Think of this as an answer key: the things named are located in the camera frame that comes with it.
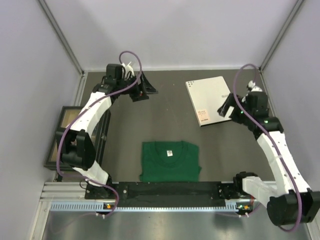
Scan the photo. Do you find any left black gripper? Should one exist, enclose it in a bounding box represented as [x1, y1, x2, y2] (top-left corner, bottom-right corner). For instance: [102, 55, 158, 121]
[116, 70, 158, 102]

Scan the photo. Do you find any white folder black inside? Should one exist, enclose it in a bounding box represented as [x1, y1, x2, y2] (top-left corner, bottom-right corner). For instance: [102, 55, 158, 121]
[185, 76, 231, 127]

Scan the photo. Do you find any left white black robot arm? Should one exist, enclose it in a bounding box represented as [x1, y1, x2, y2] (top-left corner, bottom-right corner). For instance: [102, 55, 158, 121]
[55, 63, 158, 199]

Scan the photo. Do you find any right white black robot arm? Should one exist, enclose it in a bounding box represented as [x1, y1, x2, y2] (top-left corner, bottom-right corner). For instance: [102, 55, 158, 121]
[217, 91, 320, 227]

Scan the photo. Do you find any black glass-lid display box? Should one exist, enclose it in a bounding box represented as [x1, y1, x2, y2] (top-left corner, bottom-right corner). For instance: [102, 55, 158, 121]
[43, 105, 112, 172]

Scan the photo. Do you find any green folded t-shirt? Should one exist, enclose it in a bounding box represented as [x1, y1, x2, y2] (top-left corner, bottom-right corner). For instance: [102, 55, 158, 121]
[139, 140, 202, 183]

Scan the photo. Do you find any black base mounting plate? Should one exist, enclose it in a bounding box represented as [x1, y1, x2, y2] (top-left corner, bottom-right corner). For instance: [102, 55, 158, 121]
[84, 181, 263, 208]

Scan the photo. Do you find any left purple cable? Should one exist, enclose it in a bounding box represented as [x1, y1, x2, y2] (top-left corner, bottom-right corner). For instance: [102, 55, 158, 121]
[56, 51, 144, 218]

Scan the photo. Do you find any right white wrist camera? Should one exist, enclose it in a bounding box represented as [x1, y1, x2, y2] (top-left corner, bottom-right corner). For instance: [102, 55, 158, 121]
[247, 80, 263, 94]

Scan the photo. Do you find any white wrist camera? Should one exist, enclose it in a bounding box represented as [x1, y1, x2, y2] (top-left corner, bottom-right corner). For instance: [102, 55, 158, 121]
[121, 61, 135, 76]
[247, 80, 263, 94]

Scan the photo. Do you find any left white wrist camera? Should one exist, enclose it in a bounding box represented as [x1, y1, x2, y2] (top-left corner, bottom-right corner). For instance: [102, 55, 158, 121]
[121, 61, 135, 76]

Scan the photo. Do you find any grey slotted cable duct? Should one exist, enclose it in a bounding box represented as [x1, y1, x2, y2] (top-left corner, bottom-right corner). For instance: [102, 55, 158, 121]
[50, 201, 253, 213]

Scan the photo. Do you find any left aluminium corner post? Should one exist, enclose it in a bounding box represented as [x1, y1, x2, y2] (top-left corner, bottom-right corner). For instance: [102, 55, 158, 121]
[37, 0, 86, 76]

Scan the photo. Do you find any aluminium corner post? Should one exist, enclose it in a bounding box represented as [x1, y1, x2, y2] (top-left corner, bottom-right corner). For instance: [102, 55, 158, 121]
[37, 0, 86, 76]
[258, 0, 306, 74]

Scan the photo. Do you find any right aluminium corner post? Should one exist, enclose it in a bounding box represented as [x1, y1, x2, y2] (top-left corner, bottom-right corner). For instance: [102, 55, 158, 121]
[258, 0, 306, 74]

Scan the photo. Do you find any aluminium front rail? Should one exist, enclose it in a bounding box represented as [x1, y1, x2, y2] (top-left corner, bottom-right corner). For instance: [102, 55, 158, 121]
[39, 180, 314, 201]

